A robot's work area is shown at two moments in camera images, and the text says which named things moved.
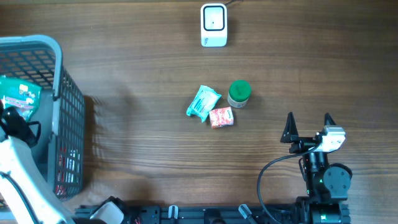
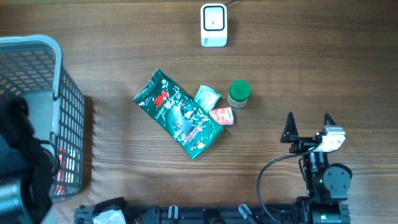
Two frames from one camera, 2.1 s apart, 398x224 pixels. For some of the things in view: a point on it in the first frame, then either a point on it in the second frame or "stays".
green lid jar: (239, 93) stays
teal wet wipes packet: (205, 101) stays
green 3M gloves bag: (22, 96) → (185, 119)
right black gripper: (290, 134) stays
